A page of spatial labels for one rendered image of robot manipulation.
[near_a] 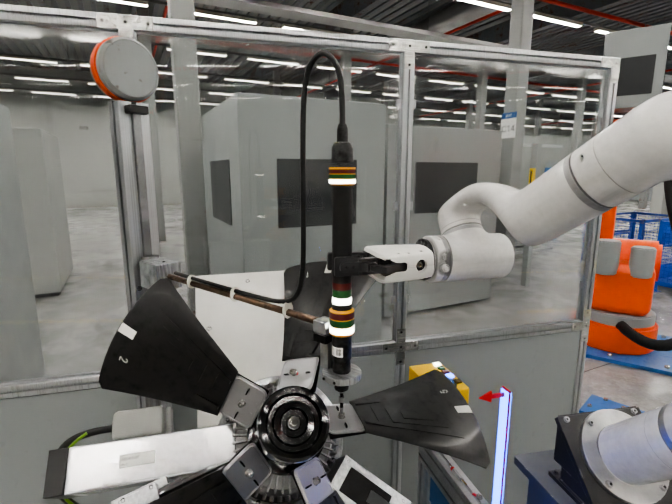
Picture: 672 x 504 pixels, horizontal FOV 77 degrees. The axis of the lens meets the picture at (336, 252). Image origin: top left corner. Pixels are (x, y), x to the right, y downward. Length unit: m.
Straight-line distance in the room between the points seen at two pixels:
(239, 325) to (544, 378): 1.41
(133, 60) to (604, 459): 1.43
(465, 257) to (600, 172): 0.26
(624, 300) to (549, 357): 2.51
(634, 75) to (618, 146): 3.91
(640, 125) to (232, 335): 0.88
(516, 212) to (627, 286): 3.82
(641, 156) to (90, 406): 1.53
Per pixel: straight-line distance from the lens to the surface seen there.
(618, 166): 0.60
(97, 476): 0.93
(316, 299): 0.88
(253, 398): 0.80
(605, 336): 4.54
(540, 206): 0.66
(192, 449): 0.91
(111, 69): 1.25
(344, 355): 0.75
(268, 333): 1.08
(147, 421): 0.96
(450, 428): 0.86
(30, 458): 1.74
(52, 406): 1.64
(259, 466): 0.81
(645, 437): 1.05
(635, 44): 4.56
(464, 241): 0.78
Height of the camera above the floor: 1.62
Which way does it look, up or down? 11 degrees down
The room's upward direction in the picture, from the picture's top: straight up
